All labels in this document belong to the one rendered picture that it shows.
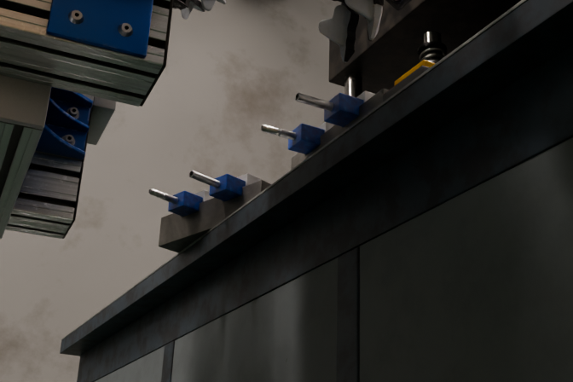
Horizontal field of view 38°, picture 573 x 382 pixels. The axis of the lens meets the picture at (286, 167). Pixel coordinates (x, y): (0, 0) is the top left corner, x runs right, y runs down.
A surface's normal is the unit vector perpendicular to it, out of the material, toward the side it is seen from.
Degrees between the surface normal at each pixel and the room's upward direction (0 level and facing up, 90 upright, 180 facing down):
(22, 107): 90
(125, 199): 90
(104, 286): 90
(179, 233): 90
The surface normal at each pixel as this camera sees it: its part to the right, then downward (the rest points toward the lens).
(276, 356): -0.88, -0.22
